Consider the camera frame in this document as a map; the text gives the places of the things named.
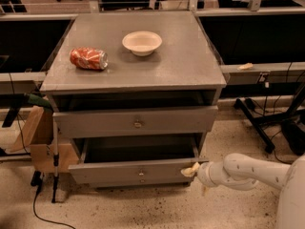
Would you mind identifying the grey drawer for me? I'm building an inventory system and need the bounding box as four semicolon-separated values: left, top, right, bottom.
89;177;193;188
53;106;218;138
69;135;206;185

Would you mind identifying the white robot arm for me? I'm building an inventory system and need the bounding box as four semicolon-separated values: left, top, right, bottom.
181;153;305;229

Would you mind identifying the grey bottom drawer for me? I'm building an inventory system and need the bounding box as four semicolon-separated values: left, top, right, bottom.
89;177;193;188

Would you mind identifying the grey top drawer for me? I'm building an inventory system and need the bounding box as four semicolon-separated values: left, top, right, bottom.
53;106;218;138

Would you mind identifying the grey wooden drawer cabinet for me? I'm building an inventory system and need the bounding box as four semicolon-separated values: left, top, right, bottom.
39;10;227;151

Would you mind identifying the black stand base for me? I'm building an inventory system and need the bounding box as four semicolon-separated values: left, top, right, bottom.
234;83;305;156

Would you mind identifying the small foam scrap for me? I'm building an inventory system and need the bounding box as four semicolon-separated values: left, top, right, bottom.
237;63;254;71

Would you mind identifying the white paper bowl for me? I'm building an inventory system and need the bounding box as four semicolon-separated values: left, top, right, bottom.
122;31;162;56

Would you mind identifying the silver black tripod leg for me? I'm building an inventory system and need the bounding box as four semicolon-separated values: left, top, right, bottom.
51;121;59;203

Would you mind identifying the cardboard box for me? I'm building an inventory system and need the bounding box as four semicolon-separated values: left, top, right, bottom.
10;106;78;173

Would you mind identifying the black floor cable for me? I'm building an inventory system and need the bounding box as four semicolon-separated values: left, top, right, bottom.
31;181;76;229

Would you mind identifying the green black handled tool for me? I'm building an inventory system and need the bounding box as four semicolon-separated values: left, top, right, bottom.
0;94;51;128

